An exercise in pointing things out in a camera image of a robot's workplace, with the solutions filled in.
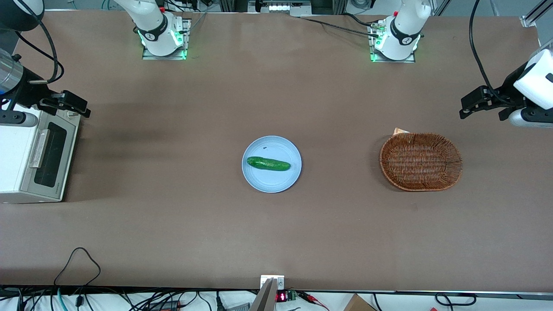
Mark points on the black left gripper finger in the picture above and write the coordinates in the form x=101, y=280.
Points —
x=514, y=97
x=479, y=99

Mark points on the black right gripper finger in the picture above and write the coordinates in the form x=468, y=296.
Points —
x=71, y=101
x=34, y=93

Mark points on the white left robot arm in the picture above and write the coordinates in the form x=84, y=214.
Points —
x=404, y=26

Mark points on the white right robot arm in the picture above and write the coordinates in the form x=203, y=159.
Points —
x=151, y=17

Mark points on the white toaster oven casing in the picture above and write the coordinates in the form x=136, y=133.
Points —
x=8, y=164

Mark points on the brown wicker oval basket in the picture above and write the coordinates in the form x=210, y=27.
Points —
x=421, y=162

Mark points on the orange paper basket tag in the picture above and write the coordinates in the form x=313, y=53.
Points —
x=399, y=131

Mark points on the green cucumber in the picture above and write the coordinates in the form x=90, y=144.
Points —
x=268, y=164

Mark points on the light blue round plate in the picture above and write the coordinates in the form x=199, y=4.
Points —
x=272, y=181

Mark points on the brown cardboard box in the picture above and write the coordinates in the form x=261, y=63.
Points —
x=358, y=304

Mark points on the red LED display module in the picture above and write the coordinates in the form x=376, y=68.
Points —
x=281, y=297

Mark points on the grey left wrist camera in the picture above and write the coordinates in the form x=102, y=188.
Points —
x=531, y=118

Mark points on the aluminium frame profile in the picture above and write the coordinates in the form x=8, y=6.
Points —
x=535, y=11

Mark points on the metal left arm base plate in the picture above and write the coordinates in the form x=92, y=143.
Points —
x=412, y=59

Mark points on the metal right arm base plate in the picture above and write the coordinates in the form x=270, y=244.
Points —
x=149, y=56

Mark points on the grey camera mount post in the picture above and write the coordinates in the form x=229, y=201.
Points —
x=268, y=298

